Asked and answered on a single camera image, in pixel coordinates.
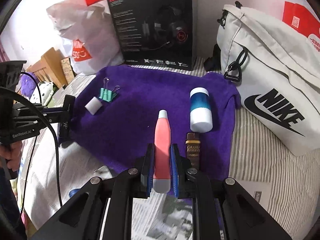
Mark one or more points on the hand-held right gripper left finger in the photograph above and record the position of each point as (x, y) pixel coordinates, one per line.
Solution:
(149, 177)

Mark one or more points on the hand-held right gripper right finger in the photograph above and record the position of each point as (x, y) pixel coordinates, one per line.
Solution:
(174, 177)

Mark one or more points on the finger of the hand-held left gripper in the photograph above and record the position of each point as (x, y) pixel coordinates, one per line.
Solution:
(53, 110)
(52, 118)

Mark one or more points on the black and gold bar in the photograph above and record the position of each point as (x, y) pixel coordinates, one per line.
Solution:
(193, 152)

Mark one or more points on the pink and white tube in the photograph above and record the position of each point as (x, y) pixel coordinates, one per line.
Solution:
(162, 142)

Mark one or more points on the white tape roll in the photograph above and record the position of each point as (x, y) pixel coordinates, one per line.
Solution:
(93, 106)

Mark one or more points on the green binder clip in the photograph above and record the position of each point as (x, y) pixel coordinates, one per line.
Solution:
(107, 95)

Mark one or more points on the blue and white bottle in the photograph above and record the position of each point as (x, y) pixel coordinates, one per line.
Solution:
(201, 112)

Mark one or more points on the purple fabric tray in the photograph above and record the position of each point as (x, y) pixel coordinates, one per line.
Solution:
(140, 105)

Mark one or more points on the person's left hand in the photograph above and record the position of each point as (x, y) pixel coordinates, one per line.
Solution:
(12, 152)

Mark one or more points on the floral pillow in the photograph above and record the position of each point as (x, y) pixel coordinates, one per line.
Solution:
(46, 91)

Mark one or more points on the purple plush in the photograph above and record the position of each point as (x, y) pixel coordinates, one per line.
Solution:
(27, 87)

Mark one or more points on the patterned notebook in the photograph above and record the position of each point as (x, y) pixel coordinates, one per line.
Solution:
(68, 68)

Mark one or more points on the wooden headboard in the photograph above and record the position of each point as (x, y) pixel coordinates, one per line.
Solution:
(47, 65)

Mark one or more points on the newspaper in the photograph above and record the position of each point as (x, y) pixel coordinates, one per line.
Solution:
(45, 175)

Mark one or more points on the blue round jar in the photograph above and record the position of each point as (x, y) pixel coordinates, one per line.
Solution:
(72, 193)

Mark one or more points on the striped bed sheet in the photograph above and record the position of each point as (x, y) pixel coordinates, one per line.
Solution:
(255, 155)

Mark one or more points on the white plastic shopping bag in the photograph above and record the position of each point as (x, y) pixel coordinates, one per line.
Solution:
(95, 35)

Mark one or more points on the black headphone box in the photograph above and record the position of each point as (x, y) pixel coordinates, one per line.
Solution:
(140, 30)

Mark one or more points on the black pouch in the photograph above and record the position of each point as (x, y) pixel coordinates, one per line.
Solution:
(212, 60)

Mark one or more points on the grey waist bag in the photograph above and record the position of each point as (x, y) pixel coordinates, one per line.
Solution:
(270, 67)

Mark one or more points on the small red paper bag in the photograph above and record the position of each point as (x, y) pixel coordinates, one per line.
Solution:
(300, 17)

